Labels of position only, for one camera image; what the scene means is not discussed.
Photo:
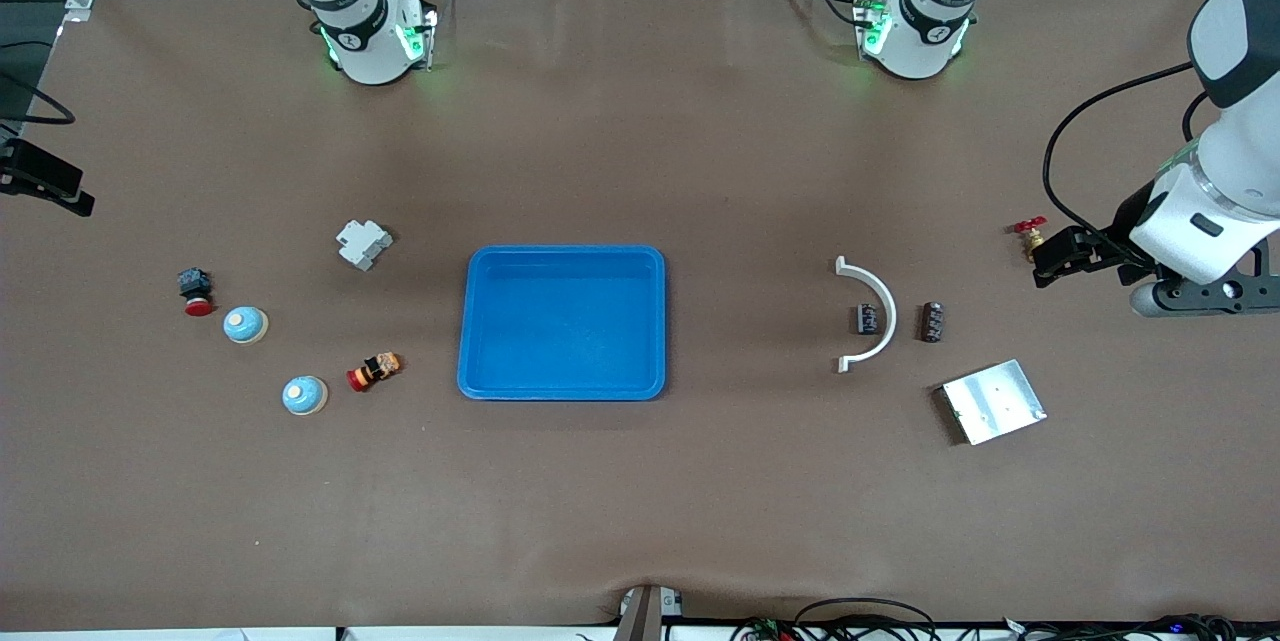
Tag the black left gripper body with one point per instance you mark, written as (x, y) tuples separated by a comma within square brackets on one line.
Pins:
[(1128, 218)]

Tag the black terminal block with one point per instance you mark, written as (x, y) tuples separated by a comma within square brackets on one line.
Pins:
[(867, 319), (933, 322)]

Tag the light blue dome bell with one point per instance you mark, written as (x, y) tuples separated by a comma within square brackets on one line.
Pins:
[(305, 396), (245, 325)]

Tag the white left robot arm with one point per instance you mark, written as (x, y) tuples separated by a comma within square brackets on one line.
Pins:
[(1220, 211)]

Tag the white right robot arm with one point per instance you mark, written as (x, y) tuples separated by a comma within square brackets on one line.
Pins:
[(365, 31)]

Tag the red mushroom pushbutton black base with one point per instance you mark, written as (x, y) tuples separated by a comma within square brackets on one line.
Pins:
[(195, 286)]

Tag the silver metal plate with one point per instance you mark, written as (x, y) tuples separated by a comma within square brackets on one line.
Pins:
[(995, 401)]

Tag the white circuit breaker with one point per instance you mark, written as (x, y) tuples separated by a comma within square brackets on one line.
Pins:
[(362, 244)]

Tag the red emergency stop orange body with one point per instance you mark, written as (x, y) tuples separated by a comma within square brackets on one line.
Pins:
[(375, 371)]

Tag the blue plastic tray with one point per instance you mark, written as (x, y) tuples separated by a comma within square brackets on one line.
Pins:
[(570, 321)]

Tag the grey table edge clamp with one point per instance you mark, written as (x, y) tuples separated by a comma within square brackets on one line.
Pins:
[(645, 616)]

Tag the white curved arc bracket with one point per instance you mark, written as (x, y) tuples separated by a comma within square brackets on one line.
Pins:
[(886, 301)]

